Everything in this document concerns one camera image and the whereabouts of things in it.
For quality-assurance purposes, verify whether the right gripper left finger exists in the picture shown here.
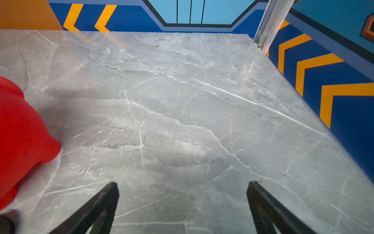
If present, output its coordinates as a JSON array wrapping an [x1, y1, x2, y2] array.
[[51, 182, 119, 234]]

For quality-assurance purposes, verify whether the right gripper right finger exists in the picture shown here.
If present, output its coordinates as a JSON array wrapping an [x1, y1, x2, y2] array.
[[246, 181, 315, 234]]

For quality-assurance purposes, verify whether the red piggy bank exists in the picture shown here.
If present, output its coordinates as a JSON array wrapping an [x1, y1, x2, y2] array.
[[1, 77, 61, 209]]

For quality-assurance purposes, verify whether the right aluminium corner post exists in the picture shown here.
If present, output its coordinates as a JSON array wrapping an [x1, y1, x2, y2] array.
[[254, 0, 297, 53]]

